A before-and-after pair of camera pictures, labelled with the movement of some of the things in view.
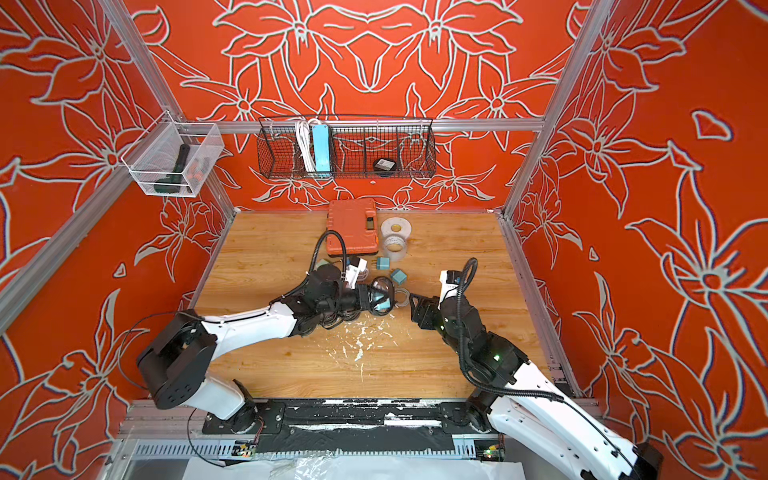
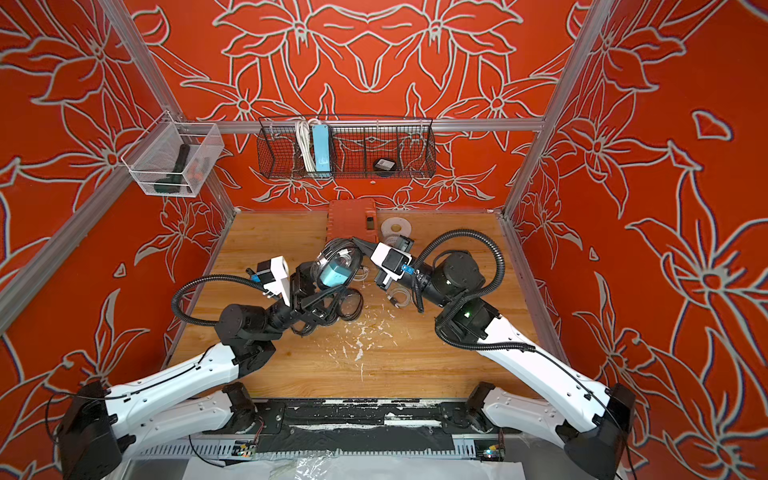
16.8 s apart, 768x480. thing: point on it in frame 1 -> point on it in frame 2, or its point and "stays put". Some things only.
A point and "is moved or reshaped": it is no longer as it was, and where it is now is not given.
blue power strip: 321,141 stays put
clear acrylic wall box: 173,159 stays put
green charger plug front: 384,305 is moved or reshaped
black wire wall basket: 355,144 stays put
